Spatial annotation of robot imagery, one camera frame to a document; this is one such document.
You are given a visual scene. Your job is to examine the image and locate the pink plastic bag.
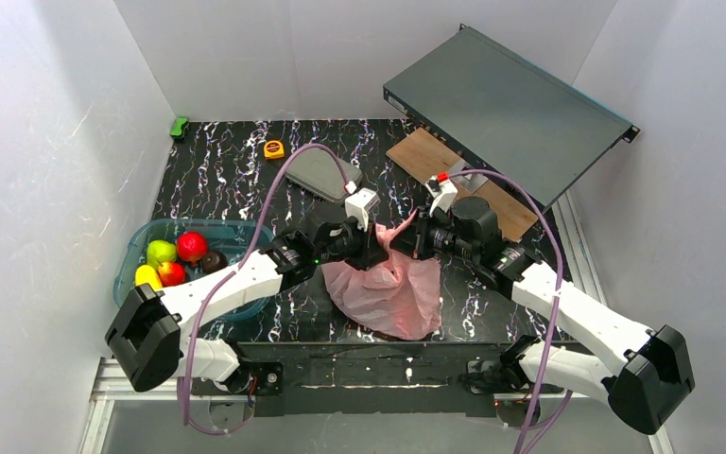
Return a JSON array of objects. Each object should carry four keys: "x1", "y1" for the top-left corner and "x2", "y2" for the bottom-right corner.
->
[{"x1": 320, "y1": 211, "x2": 441, "y2": 341}]

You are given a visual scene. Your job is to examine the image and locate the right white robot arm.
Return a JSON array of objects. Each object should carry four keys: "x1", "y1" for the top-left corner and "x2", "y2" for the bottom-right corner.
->
[{"x1": 390, "y1": 196, "x2": 695, "y2": 435}]

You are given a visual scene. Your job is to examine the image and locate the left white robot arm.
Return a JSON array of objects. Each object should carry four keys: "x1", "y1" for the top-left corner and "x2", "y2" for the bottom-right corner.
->
[{"x1": 105, "y1": 218, "x2": 389, "y2": 393}]

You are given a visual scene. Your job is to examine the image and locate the dark fake plum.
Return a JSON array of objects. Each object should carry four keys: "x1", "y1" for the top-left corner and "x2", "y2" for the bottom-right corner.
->
[{"x1": 199, "y1": 251, "x2": 229, "y2": 274}]

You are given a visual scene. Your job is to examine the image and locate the red fake apple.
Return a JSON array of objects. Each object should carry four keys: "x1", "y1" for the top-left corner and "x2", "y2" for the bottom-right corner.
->
[{"x1": 176, "y1": 231, "x2": 209, "y2": 267}]

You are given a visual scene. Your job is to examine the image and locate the small red fake fruit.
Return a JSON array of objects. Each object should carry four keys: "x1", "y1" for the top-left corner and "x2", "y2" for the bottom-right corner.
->
[{"x1": 157, "y1": 262, "x2": 187, "y2": 287}]

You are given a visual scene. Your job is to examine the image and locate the green fake apple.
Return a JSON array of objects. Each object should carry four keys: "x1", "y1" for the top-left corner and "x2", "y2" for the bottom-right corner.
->
[{"x1": 146, "y1": 239, "x2": 178, "y2": 270}]

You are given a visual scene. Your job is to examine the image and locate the yellow fake lemon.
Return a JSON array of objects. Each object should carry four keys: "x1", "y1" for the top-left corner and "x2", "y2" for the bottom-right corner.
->
[{"x1": 134, "y1": 264, "x2": 164, "y2": 291}]

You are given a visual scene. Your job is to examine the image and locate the grey plastic case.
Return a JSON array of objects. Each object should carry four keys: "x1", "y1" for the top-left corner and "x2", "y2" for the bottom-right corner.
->
[{"x1": 285, "y1": 148, "x2": 348, "y2": 204}]

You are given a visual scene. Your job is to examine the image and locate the wooden board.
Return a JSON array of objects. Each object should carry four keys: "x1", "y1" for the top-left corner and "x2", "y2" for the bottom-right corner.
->
[{"x1": 386, "y1": 129, "x2": 538, "y2": 241}]

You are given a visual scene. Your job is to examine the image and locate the blue plastic fruit container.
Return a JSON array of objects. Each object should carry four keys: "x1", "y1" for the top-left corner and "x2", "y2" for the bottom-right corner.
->
[{"x1": 112, "y1": 218, "x2": 274, "y2": 323}]

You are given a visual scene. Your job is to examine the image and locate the orange tape measure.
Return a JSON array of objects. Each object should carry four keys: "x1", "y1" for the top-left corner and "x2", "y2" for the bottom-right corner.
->
[{"x1": 263, "y1": 140, "x2": 286, "y2": 160}]

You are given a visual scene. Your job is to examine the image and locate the green small object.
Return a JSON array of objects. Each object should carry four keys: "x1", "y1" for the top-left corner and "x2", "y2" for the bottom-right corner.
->
[{"x1": 169, "y1": 117, "x2": 189, "y2": 139}]

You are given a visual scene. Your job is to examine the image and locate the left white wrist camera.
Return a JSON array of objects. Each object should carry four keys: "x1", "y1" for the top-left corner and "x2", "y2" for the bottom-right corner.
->
[{"x1": 344, "y1": 182, "x2": 380, "y2": 232}]

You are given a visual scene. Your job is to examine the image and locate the metal bracket with knob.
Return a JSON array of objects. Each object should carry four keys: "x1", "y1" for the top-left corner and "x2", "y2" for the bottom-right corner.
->
[{"x1": 449, "y1": 159, "x2": 490, "y2": 195}]

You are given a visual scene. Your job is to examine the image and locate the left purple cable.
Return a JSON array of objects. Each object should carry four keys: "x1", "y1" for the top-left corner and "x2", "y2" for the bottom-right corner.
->
[{"x1": 175, "y1": 143, "x2": 358, "y2": 437}]

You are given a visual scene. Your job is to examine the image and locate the purple cable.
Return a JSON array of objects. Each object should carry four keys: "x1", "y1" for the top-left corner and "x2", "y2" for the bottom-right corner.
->
[
  {"x1": 175, "y1": 143, "x2": 358, "y2": 437},
  {"x1": 447, "y1": 168, "x2": 574, "y2": 454}
]

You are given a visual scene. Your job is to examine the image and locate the dark rack network switch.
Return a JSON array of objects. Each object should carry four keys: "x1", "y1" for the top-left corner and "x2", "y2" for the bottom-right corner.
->
[{"x1": 383, "y1": 25, "x2": 640, "y2": 210}]

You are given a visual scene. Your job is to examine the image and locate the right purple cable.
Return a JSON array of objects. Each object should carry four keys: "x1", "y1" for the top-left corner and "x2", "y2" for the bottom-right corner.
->
[{"x1": 447, "y1": 168, "x2": 574, "y2": 454}]

